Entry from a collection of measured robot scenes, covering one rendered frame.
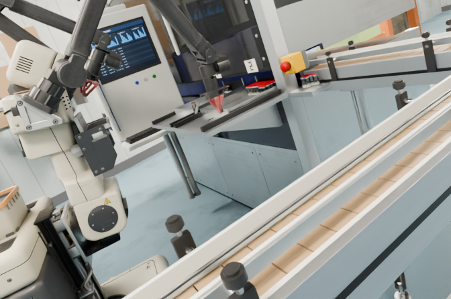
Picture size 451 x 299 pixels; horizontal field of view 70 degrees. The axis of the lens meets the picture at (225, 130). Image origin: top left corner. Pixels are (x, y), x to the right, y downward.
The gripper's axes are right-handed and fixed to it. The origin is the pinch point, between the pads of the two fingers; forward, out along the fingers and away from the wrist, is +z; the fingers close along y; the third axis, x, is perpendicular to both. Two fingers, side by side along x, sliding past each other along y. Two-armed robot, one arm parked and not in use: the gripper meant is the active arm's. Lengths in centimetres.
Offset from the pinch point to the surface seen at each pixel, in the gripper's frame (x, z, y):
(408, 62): -58, -2, 37
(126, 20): 88, -58, 4
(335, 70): -30.4, -3.5, 36.4
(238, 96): 19.6, 0.4, 22.8
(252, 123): -2.4, 9.9, 12.1
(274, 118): -2.6, 11.9, 24.1
